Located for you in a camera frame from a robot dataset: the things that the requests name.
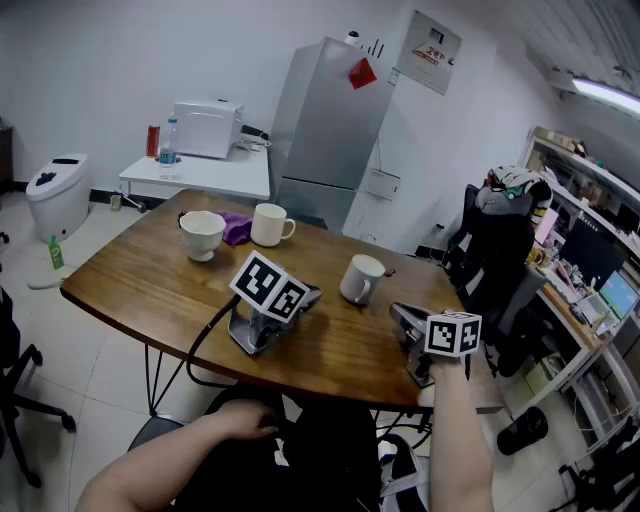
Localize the white wall shelf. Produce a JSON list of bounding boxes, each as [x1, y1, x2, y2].
[[518, 126, 640, 246]]

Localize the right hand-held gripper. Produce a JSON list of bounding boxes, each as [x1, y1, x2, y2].
[[389, 301, 484, 389]]

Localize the black mesh office chair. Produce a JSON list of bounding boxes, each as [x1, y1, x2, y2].
[[441, 182, 551, 379]]

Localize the white toilet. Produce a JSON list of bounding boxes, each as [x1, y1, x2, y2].
[[25, 152, 91, 245]]

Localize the white microwave oven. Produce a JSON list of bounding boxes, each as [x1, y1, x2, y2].
[[171, 99, 245, 161]]

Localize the red paper decoration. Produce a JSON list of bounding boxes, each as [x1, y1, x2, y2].
[[347, 56, 378, 91]]

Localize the black swivel chair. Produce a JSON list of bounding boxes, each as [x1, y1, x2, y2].
[[0, 284, 78, 490]]

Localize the white bowl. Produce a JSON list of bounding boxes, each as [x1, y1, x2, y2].
[[178, 209, 228, 263]]

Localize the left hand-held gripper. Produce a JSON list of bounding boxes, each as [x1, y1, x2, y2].
[[228, 249, 324, 356]]

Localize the white wall box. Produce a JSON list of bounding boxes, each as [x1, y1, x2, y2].
[[366, 168, 402, 202]]

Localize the power strip with cables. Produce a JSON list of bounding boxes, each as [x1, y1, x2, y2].
[[238, 124, 273, 152]]

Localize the green bottle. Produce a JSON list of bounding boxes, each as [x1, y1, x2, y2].
[[47, 234, 66, 271]]

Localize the white cluttered desk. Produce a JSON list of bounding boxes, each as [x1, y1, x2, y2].
[[524, 259, 640, 431]]

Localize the black cylinder on floor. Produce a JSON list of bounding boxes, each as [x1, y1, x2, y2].
[[495, 405, 550, 457]]

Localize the person's left hand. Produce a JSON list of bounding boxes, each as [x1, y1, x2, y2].
[[212, 398, 280, 442]]

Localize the plush toy on chair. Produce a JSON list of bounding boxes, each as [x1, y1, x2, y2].
[[474, 164, 554, 227]]

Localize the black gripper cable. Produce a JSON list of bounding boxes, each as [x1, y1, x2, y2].
[[185, 293, 242, 389]]

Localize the silver refrigerator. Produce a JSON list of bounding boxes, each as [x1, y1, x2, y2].
[[268, 35, 397, 236]]

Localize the black metal table legs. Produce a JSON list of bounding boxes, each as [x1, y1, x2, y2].
[[143, 341, 202, 419]]

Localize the person's right forearm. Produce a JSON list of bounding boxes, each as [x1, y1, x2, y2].
[[418, 355, 496, 512]]

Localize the lit laptop screen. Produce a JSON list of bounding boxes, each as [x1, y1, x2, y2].
[[596, 269, 640, 322]]

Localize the white mug with handle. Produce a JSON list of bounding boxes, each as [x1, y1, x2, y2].
[[249, 202, 297, 249]]

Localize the white side table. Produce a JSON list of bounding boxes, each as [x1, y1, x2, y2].
[[118, 143, 272, 202]]

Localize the person's left forearm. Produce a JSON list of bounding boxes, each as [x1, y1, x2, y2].
[[74, 410, 236, 512]]

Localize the ceiling tube light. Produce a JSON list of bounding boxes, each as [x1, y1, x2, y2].
[[571, 76, 640, 120]]

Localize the clear water bottle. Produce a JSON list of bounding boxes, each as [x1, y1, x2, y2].
[[158, 113, 180, 182]]

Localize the white electrical panel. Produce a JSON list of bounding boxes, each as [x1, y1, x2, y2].
[[394, 8, 464, 97]]

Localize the person's black clothing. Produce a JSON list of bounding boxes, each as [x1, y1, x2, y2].
[[169, 383, 382, 512]]

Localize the purple cloth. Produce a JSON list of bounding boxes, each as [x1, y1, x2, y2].
[[215, 210, 254, 248]]

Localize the black computer monitor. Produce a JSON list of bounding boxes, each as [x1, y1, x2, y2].
[[558, 216, 627, 292]]

